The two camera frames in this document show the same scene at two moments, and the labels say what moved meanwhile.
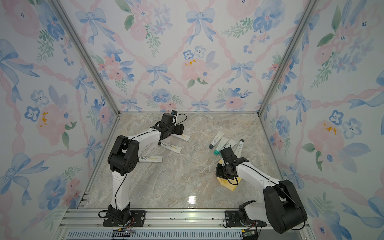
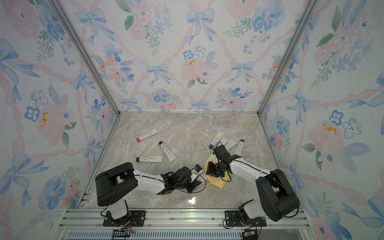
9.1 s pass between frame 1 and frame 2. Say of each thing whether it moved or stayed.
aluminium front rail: stayed
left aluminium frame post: stayed
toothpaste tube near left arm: stayed
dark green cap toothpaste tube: stayed
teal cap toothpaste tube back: stayed
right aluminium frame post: stayed
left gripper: moved
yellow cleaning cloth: moved
